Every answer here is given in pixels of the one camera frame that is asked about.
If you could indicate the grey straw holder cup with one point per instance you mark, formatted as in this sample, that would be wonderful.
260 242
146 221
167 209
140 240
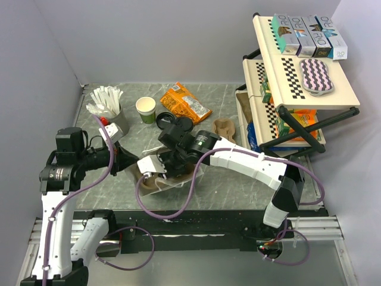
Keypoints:
121 121

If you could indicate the green small box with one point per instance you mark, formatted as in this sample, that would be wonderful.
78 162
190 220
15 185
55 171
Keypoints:
265 92

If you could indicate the black cup lid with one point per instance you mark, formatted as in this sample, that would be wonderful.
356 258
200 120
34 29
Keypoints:
185 123

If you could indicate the silver blue box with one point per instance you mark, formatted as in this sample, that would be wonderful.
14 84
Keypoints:
307 46

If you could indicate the teal silver box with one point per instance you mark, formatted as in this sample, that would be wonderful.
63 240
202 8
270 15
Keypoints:
285 35

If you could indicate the beige black shelf rack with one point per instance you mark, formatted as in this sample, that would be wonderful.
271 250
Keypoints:
283 75

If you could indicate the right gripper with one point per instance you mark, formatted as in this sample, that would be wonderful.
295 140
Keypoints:
163 167

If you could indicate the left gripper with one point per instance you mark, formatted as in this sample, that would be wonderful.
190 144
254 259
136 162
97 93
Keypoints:
122 159

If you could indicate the brown snack bag on shelf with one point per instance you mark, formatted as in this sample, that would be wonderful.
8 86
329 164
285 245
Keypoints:
243 99

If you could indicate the orange snack bag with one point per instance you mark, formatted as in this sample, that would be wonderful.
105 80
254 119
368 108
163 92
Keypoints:
182 103

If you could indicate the blue white paper bag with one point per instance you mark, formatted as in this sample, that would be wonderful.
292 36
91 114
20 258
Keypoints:
134 174

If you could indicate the stack of black cup lids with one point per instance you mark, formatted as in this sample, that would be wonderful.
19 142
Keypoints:
164 119

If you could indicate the pink black striped sponge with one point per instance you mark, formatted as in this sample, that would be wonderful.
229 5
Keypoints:
315 77

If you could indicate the single brown cup carrier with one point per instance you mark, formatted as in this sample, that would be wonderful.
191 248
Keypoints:
156 184

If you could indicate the orange chip bag on shelf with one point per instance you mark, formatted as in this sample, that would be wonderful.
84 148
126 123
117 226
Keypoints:
304 119

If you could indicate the brown cardboard cup carrier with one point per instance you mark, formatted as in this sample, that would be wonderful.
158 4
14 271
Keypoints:
224 128

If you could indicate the white blue box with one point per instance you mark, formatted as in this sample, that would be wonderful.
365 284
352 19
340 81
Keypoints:
339 49

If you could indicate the stack of green paper cups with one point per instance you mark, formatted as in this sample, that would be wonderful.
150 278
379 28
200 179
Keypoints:
146 109

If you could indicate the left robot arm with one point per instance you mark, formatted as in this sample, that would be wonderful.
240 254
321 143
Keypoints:
60 262

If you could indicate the black silver box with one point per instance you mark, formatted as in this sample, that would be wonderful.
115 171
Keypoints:
323 47

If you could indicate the blue Doritos chip bag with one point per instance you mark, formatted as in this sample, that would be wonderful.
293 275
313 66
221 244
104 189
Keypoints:
252 139

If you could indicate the white wrapped straws bundle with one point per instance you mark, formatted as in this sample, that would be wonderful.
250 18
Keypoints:
106 101

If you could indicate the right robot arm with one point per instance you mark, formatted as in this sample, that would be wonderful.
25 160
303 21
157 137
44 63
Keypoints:
285 177

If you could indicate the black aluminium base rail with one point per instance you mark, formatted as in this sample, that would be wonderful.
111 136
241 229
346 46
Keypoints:
194 229

